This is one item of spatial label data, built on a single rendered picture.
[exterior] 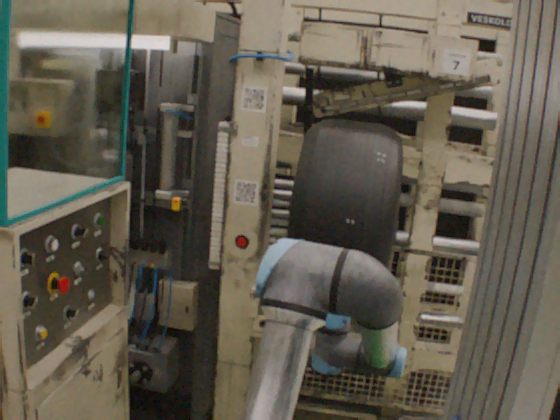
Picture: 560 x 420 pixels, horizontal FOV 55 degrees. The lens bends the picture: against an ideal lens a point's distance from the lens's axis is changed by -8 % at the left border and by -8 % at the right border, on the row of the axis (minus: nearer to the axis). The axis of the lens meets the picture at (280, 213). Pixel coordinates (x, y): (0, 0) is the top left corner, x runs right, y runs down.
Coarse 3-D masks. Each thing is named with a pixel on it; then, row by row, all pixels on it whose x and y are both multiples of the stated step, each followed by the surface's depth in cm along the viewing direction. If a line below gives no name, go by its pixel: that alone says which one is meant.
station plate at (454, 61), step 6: (444, 54) 184; (450, 54) 184; (456, 54) 184; (462, 54) 183; (468, 54) 183; (444, 60) 185; (450, 60) 184; (456, 60) 184; (462, 60) 184; (468, 60) 183; (444, 66) 185; (450, 66) 185; (456, 66) 184; (462, 66) 184; (468, 66) 184; (444, 72) 186; (450, 72) 185; (456, 72) 185; (462, 72) 184; (468, 72) 184
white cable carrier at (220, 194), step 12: (228, 132) 183; (228, 144) 180; (228, 156) 184; (216, 168) 181; (228, 168) 184; (216, 180) 182; (216, 192) 184; (216, 204) 184; (216, 216) 185; (216, 228) 186; (216, 240) 187; (216, 252) 188
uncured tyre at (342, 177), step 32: (320, 128) 170; (352, 128) 169; (384, 128) 171; (320, 160) 160; (352, 160) 159; (320, 192) 157; (352, 192) 156; (384, 192) 156; (288, 224) 164; (320, 224) 157; (384, 224) 156; (384, 256) 159
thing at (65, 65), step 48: (48, 0) 108; (96, 0) 127; (0, 48) 97; (48, 48) 111; (96, 48) 131; (0, 96) 99; (48, 96) 114; (96, 96) 135; (0, 144) 101; (48, 144) 117; (96, 144) 139; (0, 192) 103; (48, 192) 120
